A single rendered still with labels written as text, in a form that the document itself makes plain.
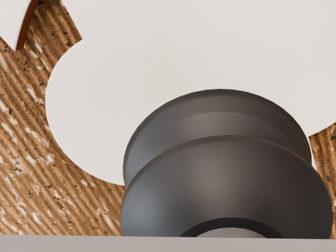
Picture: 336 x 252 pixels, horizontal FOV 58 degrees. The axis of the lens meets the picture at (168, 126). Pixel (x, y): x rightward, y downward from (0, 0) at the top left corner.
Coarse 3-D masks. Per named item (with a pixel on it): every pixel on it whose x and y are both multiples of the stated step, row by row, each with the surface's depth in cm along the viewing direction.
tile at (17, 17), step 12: (0, 0) 11; (12, 0) 11; (24, 0) 11; (36, 0) 12; (0, 12) 11; (12, 12) 11; (24, 12) 11; (0, 24) 11; (12, 24) 11; (24, 24) 12; (12, 36) 12; (24, 36) 12; (12, 48) 12
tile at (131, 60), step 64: (64, 0) 11; (128, 0) 11; (192, 0) 11; (256, 0) 11; (320, 0) 11; (64, 64) 12; (128, 64) 12; (192, 64) 12; (256, 64) 12; (320, 64) 12; (64, 128) 13; (128, 128) 13; (320, 128) 13
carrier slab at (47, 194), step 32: (32, 32) 12; (64, 32) 12; (0, 64) 13; (32, 64) 13; (0, 96) 14; (32, 96) 14; (0, 128) 14; (32, 128) 14; (0, 160) 15; (32, 160) 15; (64, 160) 15; (320, 160) 14; (0, 192) 16; (32, 192) 16; (64, 192) 16; (96, 192) 16; (0, 224) 17; (32, 224) 17; (64, 224) 17; (96, 224) 17
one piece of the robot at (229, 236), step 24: (0, 240) 1; (24, 240) 1; (48, 240) 1; (72, 240) 1; (96, 240) 1; (120, 240) 1; (144, 240) 1; (168, 240) 1; (192, 240) 1; (216, 240) 1; (240, 240) 1; (264, 240) 1; (288, 240) 1; (312, 240) 1
